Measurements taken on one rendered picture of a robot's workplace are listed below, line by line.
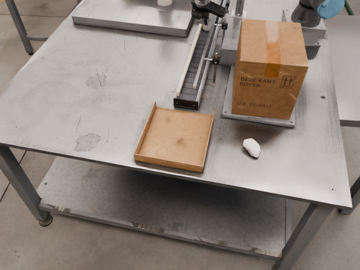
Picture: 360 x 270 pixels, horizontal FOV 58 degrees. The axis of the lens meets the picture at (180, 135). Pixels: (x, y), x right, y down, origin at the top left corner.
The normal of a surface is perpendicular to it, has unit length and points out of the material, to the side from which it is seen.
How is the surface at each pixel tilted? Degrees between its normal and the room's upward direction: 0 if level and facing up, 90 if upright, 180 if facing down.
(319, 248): 0
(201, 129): 0
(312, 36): 90
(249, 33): 0
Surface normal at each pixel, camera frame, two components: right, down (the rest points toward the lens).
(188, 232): 0.00, -0.66
